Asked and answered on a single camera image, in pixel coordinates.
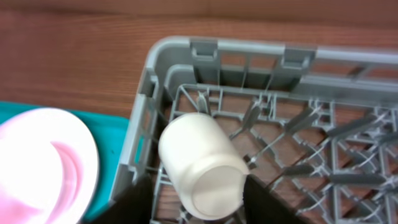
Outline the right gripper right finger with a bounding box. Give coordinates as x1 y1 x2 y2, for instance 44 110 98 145
243 174 308 224

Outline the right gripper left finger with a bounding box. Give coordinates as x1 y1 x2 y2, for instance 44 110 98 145
83 174 153 224

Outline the white cup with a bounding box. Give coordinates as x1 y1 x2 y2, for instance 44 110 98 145
159 113 249 220

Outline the large pink plate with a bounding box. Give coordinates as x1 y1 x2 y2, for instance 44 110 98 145
1 108 99 223

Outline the grey dishwasher rack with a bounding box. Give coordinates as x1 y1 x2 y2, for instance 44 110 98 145
110 37 397 223

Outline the teal plastic tray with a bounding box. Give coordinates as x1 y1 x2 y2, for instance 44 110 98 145
1 101 129 223

